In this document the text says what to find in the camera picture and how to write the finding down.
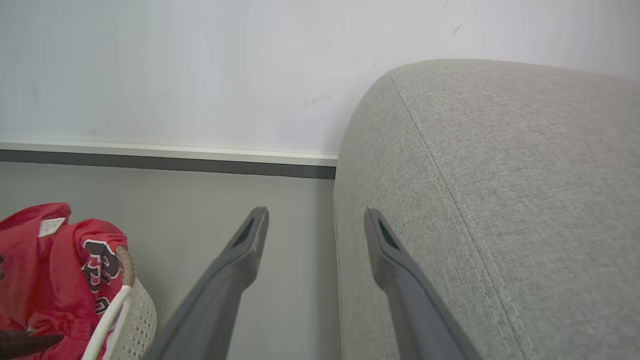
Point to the light grey fabric sofa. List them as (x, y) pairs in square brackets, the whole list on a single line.
[(500, 210)]

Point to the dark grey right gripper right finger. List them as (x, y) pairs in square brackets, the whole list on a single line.
[(415, 305)]

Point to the dark grey pointed right gripper left finger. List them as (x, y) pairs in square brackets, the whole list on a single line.
[(25, 342)]

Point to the red jersey with black lettering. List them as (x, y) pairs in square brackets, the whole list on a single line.
[(45, 280)]

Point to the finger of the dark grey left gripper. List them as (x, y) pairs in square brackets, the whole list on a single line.
[(220, 295)]

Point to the white perforated laundry basket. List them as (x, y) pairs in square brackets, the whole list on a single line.
[(132, 315)]

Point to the white and grey baseboard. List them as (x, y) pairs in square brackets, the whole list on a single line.
[(165, 157)]

